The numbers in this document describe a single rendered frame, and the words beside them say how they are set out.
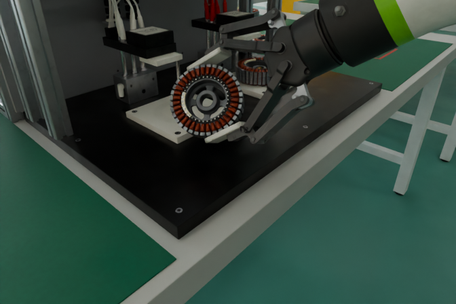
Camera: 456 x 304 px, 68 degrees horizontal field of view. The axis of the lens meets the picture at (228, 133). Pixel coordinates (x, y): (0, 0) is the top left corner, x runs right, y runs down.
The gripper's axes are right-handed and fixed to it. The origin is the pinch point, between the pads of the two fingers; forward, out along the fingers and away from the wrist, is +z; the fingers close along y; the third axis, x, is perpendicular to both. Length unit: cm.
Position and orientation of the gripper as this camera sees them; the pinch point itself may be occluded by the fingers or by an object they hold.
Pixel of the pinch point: (210, 100)
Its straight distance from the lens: 52.7
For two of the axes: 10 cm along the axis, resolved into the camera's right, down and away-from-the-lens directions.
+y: -2.5, -9.4, 2.2
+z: -7.6, 3.4, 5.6
